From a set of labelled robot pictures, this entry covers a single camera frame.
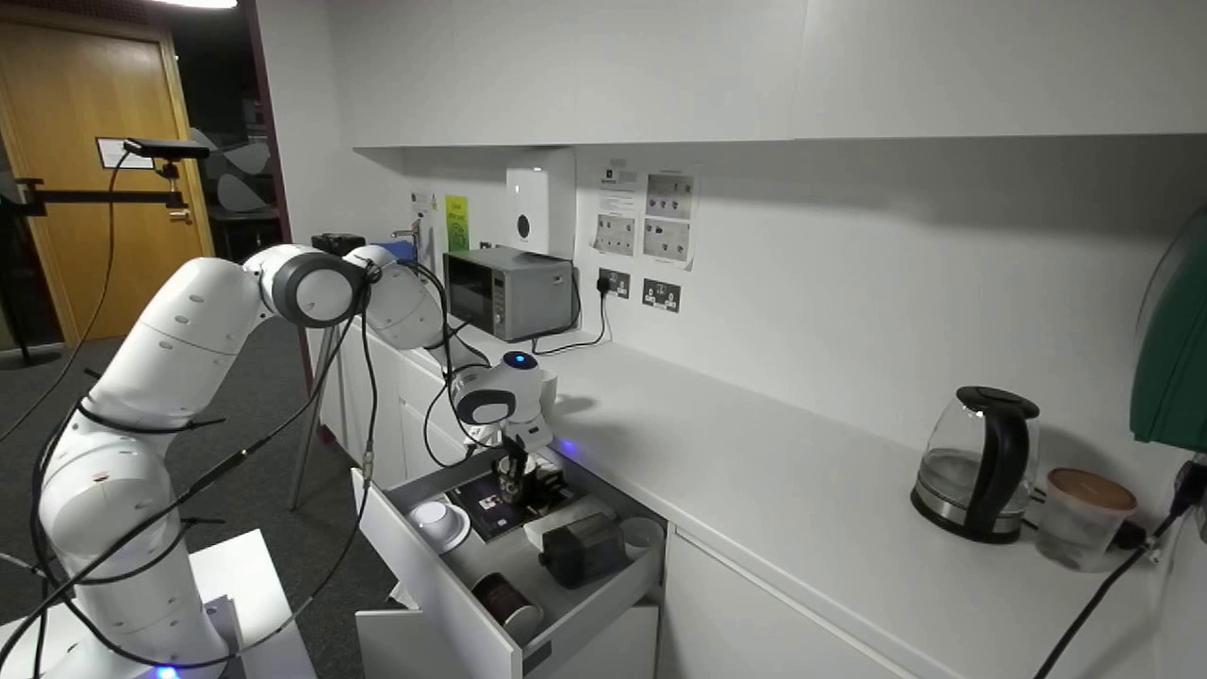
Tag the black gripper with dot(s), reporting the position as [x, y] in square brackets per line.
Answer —
[527, 437]

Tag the white robot base table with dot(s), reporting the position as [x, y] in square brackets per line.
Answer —
[260, 603]

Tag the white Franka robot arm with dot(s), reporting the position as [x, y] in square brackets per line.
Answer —
[163, 363]

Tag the black mug gold lettering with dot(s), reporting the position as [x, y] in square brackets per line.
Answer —
[508, 602]

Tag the grey kitchen drawer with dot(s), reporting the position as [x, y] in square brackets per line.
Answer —
[415, 578]

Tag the white base cabinet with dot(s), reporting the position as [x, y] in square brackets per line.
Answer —
[757, 617]

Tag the black box with purple print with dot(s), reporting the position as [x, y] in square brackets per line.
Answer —
[485, 514]

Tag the white ceramic bowl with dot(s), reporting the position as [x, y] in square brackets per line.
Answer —
[439, 525]

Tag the silver microwave oven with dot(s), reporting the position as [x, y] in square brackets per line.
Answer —
[511, 295]

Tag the blue container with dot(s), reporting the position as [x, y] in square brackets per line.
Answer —
[403, 251]

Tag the large white instruction sheet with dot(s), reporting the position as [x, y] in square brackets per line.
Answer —
[618, 231]

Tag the white paper towel dispenser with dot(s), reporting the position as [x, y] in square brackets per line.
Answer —
[537, 208]

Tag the small printed picture sheet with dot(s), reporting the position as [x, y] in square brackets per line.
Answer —
[671, 193]
[664, 239]

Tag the wooden door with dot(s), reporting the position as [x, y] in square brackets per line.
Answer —
[77, 114]

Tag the plastic tub brown lid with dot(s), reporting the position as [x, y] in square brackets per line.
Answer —
[1086, 514]

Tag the green first aid box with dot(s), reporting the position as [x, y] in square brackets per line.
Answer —
[1176, 351]

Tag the wall socket with plug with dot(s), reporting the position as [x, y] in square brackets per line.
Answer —
[614, 285]

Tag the empty double wall socket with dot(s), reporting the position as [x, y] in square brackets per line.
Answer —
[662, 295]

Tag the yellow green wall sign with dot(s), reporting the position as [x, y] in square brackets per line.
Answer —
[459, 225]

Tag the white wall cabinet door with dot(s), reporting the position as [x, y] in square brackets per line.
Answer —
[568, 69]
[1006, 60]

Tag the black bar camera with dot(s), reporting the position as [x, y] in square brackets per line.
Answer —
[170, 147]

